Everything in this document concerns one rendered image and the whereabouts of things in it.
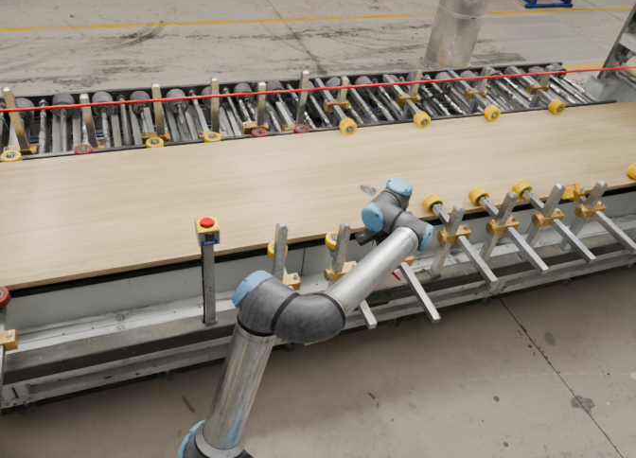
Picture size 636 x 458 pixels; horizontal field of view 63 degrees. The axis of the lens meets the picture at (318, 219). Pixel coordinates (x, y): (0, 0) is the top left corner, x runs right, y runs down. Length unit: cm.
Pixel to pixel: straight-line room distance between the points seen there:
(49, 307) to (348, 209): 126
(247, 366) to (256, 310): 18
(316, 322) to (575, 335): 246
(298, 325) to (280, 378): 156
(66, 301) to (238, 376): 99
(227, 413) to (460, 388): 170
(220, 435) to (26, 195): 136
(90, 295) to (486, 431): 196
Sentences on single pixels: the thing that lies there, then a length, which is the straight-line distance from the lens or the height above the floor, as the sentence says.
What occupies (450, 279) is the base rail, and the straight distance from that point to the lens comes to 247.
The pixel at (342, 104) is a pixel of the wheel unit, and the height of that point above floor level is 96.
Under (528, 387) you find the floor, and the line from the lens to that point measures 316.
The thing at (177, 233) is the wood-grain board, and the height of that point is 90.
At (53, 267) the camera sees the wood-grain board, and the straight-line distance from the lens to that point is 214.
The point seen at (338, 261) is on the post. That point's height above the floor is 93.
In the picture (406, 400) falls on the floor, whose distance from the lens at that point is 286.
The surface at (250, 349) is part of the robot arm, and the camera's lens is 138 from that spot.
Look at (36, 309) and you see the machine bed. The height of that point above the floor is 72.
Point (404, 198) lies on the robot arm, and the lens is 178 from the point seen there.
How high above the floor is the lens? 241
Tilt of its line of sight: 42 degrees down
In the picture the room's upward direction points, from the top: 9 degrees clockwise
